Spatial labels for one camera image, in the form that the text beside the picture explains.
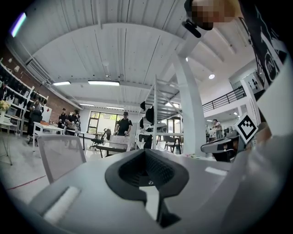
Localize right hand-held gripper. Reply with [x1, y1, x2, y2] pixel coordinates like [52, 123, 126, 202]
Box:
[201, 112, 260, 162]

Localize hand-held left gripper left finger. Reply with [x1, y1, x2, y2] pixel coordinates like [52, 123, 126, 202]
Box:
[28, 149, 158, 234]

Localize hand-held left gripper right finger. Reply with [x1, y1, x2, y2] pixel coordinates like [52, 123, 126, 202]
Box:
[145, 149, 239, 234]

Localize person's right forearm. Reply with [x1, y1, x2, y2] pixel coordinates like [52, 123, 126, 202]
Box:
[255, 122, 274, 147]

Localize white mesh office chair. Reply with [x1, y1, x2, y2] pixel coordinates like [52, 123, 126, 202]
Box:
[36, 134, 87, 185]

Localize white desk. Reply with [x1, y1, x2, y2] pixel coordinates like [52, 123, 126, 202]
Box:
[157, 148, 217, 162]

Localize dark wooden table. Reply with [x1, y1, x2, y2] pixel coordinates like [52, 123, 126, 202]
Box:
[95, 134, 131, 159]

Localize black railing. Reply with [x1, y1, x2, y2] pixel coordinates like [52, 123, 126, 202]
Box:
[202, 86, 247, 113]

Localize white slanted column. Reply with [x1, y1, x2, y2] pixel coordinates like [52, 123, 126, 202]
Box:
[171, 27, 207, 156]

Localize black swivel chair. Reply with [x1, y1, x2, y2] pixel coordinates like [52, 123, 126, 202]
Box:
[90, 128, 112, 149]

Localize white metal shelf rack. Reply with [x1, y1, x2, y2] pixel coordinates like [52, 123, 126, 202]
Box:
[136, 74, 185, 154]

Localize black hanging bag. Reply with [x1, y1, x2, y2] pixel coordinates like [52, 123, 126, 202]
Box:
[142, 134, 153, 149]
[145, 105, 155, 126]

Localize black framed window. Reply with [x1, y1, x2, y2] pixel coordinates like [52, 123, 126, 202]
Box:
[87, 111, 125, 135]

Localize white black-framed table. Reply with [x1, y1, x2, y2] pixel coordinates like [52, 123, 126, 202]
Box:
[33, 121, 65, 153]

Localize person's black printed shirt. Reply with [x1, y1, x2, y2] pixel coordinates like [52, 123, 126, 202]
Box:
[238, 0, 293, 138]

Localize person's head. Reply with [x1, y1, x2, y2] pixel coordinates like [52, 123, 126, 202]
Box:
[184, 0, 241, 31]

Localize black head-mounted camera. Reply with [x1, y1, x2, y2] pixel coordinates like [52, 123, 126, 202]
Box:
[181, 18, 202, 39]

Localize white wall shelving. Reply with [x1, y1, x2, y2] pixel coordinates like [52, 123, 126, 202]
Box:
[0, 58, 49, 136]

